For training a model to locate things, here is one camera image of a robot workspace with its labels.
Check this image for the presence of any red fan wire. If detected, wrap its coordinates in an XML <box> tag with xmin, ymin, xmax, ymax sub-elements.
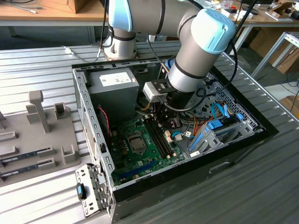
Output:
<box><xmin>97</xmin><ymin>106</ymin><xmax>111</xmax><ymax>140</ymax></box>

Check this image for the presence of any black RAM slot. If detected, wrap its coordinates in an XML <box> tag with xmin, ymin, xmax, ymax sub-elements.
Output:
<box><xmin>143</xmin><ymin>118</ymin><xmax>169</xmax><ymax>158</ymax></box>
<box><xmin>150</xmin><ymin>119</ymin><xmax>176</xmax><ymax>156</ymax></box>

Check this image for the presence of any light blue disk wire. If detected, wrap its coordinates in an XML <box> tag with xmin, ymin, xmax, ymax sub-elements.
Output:
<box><xmin>210</xmin><ymin>102</ymin><xmax>232</xmax><ymax>119</ymax></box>

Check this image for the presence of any aluminium profile frame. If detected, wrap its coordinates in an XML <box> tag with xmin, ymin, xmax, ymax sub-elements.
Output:
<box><xmin>251</xmin><ymin>31</ymin><xmax>299</xmax><ymax>80</ymax></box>

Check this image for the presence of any small open cardboard box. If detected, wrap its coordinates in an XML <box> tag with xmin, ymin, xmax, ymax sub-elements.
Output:
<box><xmin>268</xmin><ymin>1</ymin><xmax>294</xmax><ymax>15</ymax></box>

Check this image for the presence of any grey lower disk bay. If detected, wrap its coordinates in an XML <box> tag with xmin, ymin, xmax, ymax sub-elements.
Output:
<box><xmin>186</xmin><ymin>123</ymin><xmax>259</xmax><ymax>160</ymax></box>

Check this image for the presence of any black tripod pole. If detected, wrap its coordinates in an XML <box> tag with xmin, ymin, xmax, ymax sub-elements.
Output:
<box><xmin>230</xmin><ymin>0</ymin><xmax>259</xmax><ymax>59</ymax></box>

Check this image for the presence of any white paper box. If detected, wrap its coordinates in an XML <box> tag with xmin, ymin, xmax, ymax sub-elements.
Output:
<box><xmin>221</xmin><ymin>8</ymin><xmax>254</xmax><ymax>20</ymax></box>

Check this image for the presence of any blue RAM stick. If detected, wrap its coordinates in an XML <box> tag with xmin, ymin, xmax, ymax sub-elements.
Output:
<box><xmin>0</xmin><ymin>163</ymin><xmax>40</xmax><ymax>180</ymax></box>
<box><xmin>0</xmin><ymin>149</ymin><xmax>39</xmax><ymax>163</ymax></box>

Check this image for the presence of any red orange wire bundle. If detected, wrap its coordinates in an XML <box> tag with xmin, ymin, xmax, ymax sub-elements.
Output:
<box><xmin>181</xmin><ymin>112</ymin><xmax>210</xmax><ymax>139</ymax></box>

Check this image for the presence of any black camera bracket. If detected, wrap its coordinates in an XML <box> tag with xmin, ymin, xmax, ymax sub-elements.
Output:
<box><xmin>151</xmin><ymin>78</ymin><xmax>175</xmax><ymax>92</ymax></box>

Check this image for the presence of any grey camera mount block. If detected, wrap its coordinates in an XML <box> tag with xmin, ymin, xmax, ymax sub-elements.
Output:
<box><xmin>142</xmin><ymin>81</ymin><xmax>169</xmax><ymax>103</ymax></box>

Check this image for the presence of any metal expansion bracket cover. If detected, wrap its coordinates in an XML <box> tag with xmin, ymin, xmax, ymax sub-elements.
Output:
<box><xmin>74</xmin><ymin>163</ymin><xmax>115</xmax><ymax>219</ymax></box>

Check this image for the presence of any grey metal drive cage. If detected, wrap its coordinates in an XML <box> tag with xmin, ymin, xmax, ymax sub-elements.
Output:
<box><xmin>157</xmin><ymin>61</ymin><xmax>217</xmax><ymax>113</ymax></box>

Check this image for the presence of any green motherboard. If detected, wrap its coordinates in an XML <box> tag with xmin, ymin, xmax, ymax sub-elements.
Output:
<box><xmin>108</xmin><ymin>114</ymin><xmax>187</xmax><ymax>187</ymax></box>

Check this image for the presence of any blue bay rail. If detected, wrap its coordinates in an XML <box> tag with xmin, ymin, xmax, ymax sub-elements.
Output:
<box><xmin>188</xmin><ymin>134</ymin><xmax>204</xmax><ymax>153</ymax></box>

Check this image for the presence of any perforated metal disk bay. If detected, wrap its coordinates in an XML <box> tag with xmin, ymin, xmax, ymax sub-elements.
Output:
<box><xmin>195</xmin><ymin>81</ymin><xmax>266</xmax><ymax>140</ymax></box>

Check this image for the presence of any black case fan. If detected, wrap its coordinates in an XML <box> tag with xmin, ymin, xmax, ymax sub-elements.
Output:
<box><xmin>96</xmin><ymin>105</ymin><xmax>112</xmax><ymax>142</ymax></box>

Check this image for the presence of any blue expansion slot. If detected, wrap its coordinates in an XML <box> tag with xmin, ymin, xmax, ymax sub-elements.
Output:
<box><xmin>117</xmin><ymin>160</ymin><xmax>157</xmax><ymax>182</ymax></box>

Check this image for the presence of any blue disk carrier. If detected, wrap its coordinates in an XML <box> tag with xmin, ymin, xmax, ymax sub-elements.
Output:
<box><xmin>206</xmin><ymin>120</ymin><xmax>224</xmax><ymax>131</ymax></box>

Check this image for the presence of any black blue latch knob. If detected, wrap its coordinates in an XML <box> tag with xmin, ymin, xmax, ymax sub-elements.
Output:
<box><xmin>76</xmin><ymin>182</ymin><xmax>88</xmax><ymax>201</ymax></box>

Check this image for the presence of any brown wooden box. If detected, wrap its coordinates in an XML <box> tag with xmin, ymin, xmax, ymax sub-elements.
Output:
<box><xmin>38</xmin><ymin>0</ymin><xmax>89</xmax><ymax>14</ymax></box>

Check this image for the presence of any thin cable with pale plug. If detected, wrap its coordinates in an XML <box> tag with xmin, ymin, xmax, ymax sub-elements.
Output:
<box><xmin>62</xmin><ymin>22</ymin><xmax>109</xmax><ymax>63</ymax></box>

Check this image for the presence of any CPU socket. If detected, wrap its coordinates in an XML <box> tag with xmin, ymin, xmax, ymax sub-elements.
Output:
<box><xmin>126</xmin><ymin>133</ymin><xmax>147</xmax><ymax>156</ymax></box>

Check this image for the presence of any grey parts rack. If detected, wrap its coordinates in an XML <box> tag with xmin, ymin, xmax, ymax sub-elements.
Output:
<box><xmin>0</xmin><ymin>90</ymin><xmax>82</xmax><ymax>187</ymax></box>

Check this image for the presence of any grey power supply unit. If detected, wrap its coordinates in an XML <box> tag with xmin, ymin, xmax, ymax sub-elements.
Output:
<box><xmin>87</xmin><ymin>67</ymin><xmax>140</xmax><ymax>122</ymax></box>

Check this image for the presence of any black PC case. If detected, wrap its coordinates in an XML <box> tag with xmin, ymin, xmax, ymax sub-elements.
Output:
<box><xmin>71</xmin><ymin>53</ymin><xmax>280</xmax><ymax>224</ymax></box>

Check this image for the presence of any brown cardboard box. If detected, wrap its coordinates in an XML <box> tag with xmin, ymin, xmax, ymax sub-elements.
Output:
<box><xmin>279</xmin><ymin>95</ymin><xmax>299</xmax><ymax>114</ymax></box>
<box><xmin>270</xmin><ymin>43</ymin><xmax>299</xmax><ymax>75</ymax></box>
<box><xmin>249</xmin><ymin>27</ymin><xmax>285</xmax><ymax>59</ymax></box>

